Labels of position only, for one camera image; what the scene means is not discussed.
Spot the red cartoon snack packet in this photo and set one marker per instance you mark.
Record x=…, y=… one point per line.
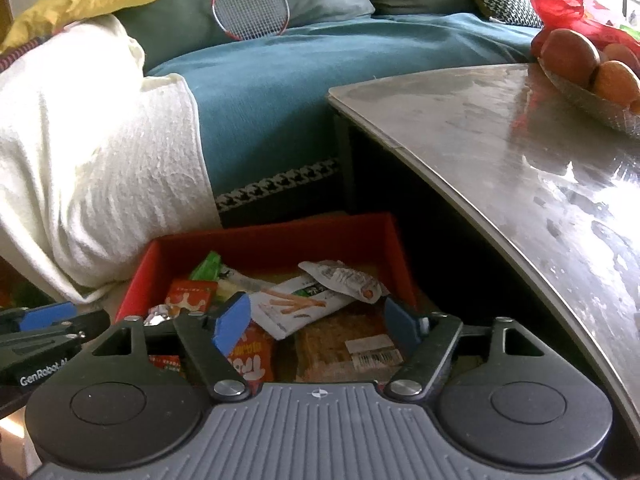
x=255, y=355

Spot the white blanket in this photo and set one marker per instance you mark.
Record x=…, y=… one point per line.
x=100, y=160

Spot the dark coffee table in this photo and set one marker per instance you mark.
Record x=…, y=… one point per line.
x=500, y=160

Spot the teal sofa cover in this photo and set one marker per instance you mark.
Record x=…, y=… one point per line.
x=300, y=85

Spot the green white stick snack packet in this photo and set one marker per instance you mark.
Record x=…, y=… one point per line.
x=206, y=267

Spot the white biscuit stick packet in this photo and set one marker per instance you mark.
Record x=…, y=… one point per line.
x=290, y=310

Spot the white snack wrapper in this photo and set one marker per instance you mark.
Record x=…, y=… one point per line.
x=345, y=280

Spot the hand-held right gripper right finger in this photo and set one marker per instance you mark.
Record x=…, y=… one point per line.
x=400, y=327

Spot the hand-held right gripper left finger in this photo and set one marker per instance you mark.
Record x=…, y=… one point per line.
x=231, y=322

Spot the red printed snack packet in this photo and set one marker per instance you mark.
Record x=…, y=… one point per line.
x=165, y=362

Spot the red badminton racket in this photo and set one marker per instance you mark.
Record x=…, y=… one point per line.
x=250, y=7

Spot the red crown print snack packet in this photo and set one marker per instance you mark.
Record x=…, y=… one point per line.
x=190, y=297

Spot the red cardboard box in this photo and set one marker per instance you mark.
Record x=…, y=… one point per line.
x=280, y=240

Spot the brown biscuit packet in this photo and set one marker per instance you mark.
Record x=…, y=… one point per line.
x=330, y=350

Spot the red plastic bag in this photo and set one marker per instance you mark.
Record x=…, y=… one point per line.
x=555, y=0

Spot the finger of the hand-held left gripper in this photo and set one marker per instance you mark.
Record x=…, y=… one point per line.
x=60, y=340
x=47, y=316

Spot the silver foil snack wrapper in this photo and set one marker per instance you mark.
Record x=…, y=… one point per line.
x=157, y=316

